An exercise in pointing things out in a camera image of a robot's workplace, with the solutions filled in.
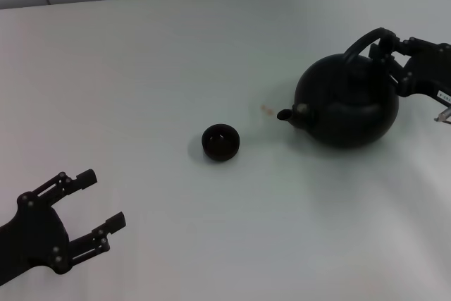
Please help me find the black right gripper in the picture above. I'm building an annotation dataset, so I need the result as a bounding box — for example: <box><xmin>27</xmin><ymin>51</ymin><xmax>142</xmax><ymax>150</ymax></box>
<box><xmin>369</xmin><ymin>35</ymin><xmax>451</xmax><ymax>106</ymax></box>

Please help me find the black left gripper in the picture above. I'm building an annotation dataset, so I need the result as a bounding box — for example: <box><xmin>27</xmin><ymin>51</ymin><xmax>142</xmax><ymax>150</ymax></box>
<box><xmin>0</xmin><ymin>168</ymin><xmax>127</xmax><ymax>286</ymax></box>

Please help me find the black round teapot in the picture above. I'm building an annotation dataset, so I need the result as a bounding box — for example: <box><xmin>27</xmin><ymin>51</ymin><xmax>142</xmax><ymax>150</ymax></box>
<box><xmin>276</xmin><ymin>27</ymin><xmax>401</xmax><ymax>149</ymax></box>

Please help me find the small black teacup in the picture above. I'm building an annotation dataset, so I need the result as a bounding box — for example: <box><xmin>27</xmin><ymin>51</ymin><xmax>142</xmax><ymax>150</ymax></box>
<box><xmin>201</xmin><ymin>123</ymin><xmax>241</xmax><ymax>163</ymax></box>

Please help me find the silver right wrist connector plug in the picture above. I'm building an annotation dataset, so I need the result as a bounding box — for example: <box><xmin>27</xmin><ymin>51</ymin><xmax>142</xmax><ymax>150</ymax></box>
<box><xmin>433</xmin><ymin>105</ymin><xmax>451</xmax><ymax>122</ymax></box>

